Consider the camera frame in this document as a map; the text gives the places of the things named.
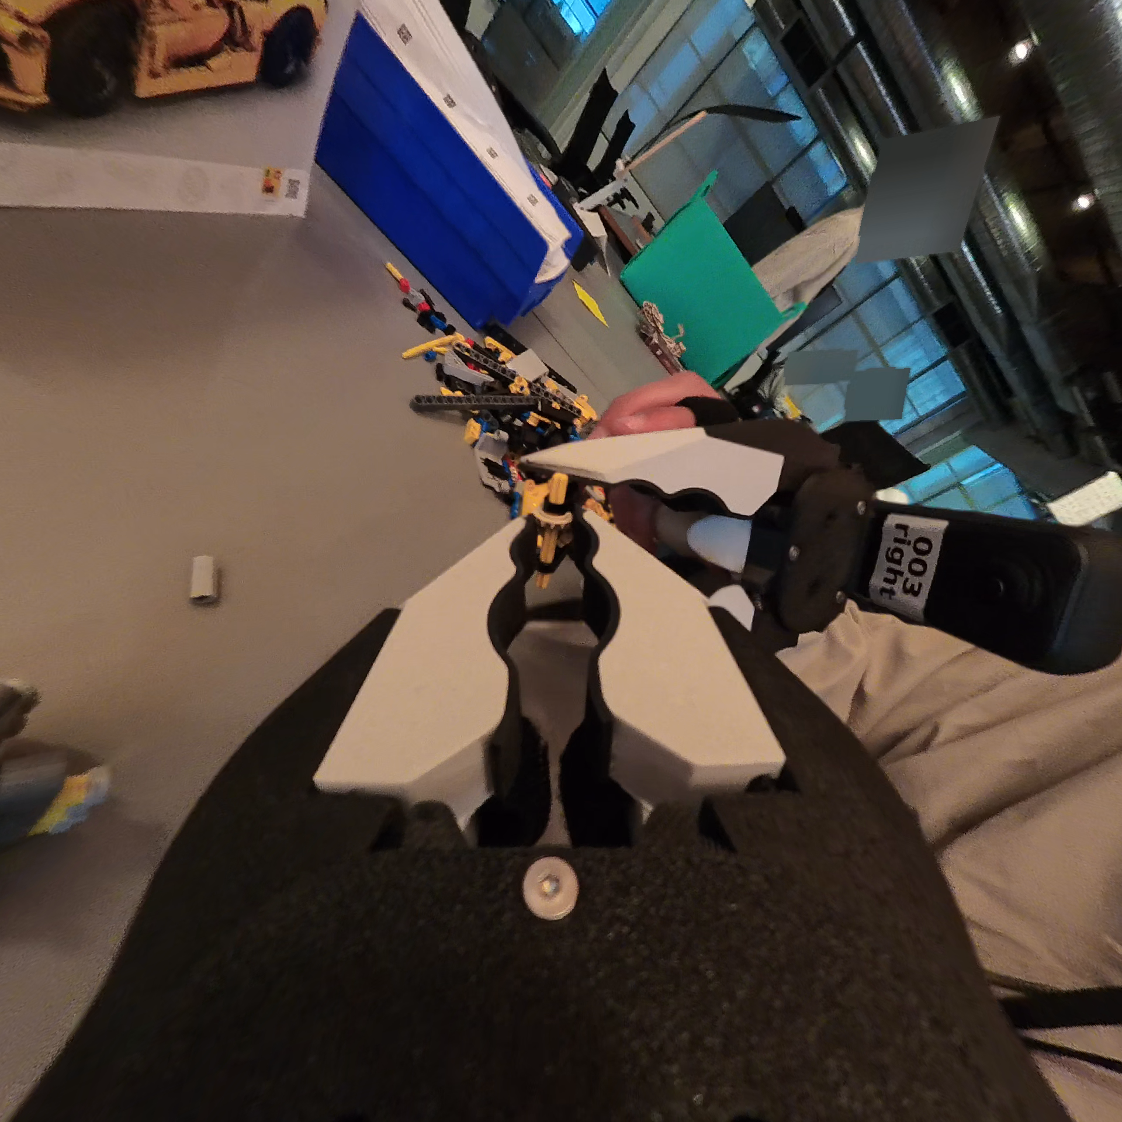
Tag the blue plastic bin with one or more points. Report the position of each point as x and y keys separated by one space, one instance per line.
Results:
x=422 y=191

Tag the yellow paper scrap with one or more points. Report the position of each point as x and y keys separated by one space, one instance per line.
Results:
x=592 y=304

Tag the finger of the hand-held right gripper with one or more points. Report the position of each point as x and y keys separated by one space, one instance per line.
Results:
x=684 y=465

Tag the small black red-pin brick assembly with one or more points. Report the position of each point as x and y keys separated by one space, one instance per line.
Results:
x=550 y=509

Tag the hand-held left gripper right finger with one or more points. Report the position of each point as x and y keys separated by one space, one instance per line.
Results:
x=684 y=692

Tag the white paper sign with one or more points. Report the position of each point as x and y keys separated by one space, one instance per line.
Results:
x=1087 y=498

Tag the small grey brick connector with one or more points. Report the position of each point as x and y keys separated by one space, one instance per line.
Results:
x=205 y=579

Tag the grey desk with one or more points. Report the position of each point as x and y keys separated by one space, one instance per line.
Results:
x=176 y=396

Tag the brick engine assembly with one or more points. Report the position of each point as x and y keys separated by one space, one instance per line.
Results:
x=54 y=772

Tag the person's right hand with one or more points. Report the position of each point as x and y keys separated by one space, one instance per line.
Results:
x=648 y=408

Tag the white instruction booklet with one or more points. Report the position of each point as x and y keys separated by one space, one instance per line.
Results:
x=130 y=177

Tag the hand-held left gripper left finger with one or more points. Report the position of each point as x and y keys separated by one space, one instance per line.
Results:
x=411 y=692

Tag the person's right forearm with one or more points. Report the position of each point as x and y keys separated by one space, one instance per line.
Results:
x=964 y=701

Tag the green plastic bin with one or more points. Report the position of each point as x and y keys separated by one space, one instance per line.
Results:
x=702 y=282

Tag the white paper sheets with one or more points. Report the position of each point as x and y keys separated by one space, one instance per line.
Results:
x=475 y=114

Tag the pile of building bricks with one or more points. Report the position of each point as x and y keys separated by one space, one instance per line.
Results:
x=516 y=396

